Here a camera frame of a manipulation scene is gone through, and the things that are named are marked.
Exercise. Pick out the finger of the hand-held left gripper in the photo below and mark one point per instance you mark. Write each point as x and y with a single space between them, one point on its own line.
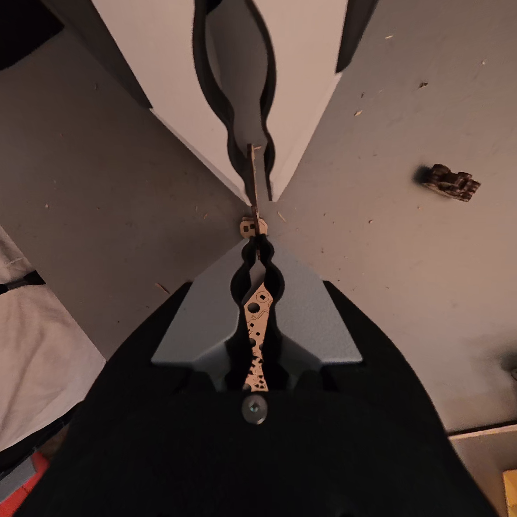
161 60
307 60

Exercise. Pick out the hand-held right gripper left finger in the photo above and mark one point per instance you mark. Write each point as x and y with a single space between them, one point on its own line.
194 323

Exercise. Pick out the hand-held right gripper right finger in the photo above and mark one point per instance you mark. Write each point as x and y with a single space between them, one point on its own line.
315 323

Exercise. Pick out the small wooden plate square holes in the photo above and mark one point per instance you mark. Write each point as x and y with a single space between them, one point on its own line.
246 227

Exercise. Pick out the thin wooden strip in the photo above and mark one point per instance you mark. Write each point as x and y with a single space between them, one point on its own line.
253 177

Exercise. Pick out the laser-cut plywood parts sheet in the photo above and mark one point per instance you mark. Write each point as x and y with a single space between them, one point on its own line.
262 319

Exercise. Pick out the person's white shirt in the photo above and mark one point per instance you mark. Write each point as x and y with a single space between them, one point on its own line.
40 343

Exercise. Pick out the small wooden gear assembly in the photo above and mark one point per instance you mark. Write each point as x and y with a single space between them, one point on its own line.
452 183

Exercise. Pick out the orange reflective vest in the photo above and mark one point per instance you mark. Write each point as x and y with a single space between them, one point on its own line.
40 464

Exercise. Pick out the yellow box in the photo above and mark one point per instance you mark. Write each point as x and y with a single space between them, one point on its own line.
511 496

